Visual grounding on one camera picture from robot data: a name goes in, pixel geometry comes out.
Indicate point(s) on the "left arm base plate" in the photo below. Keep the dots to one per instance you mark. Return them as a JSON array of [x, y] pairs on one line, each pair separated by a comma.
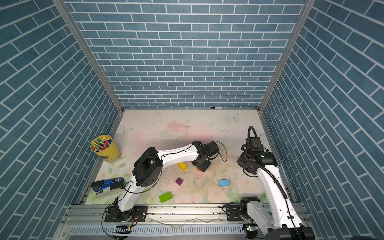
[[137, 214]]

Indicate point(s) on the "yellow block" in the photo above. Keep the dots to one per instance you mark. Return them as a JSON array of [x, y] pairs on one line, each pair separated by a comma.
[[183, 166]]

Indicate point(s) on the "light blue block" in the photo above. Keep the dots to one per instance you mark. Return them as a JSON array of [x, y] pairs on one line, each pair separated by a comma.
[[224, 183]]

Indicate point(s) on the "blue black stapler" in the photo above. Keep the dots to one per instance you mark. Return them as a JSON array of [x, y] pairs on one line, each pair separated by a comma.
[[108, 187]]

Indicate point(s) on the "green block front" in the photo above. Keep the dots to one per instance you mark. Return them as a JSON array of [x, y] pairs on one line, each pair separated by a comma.
[[165, 197]]

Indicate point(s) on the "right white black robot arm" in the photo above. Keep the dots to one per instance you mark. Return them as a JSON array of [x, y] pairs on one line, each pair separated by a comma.
[[283, 223]]

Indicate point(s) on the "yellow pen cup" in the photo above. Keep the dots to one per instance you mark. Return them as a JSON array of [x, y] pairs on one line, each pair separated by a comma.
[[106, 148]]

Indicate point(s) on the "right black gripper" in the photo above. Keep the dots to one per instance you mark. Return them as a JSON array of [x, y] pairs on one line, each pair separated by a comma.
[[240, 159]]

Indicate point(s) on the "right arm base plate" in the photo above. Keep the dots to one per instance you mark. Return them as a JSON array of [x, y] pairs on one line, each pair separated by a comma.
[[233, 213]]

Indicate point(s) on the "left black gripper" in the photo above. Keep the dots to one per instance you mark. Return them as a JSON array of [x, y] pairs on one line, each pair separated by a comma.
[[204, 168]]

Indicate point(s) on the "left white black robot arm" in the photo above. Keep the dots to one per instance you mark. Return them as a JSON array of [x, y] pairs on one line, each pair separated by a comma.
[[149, 168]]

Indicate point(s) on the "aluminium front rail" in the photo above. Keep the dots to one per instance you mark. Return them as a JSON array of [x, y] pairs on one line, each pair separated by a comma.
[[163, 222]]

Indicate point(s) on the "purple cube block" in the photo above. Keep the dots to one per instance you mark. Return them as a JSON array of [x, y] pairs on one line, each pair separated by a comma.
[[179, 181]]

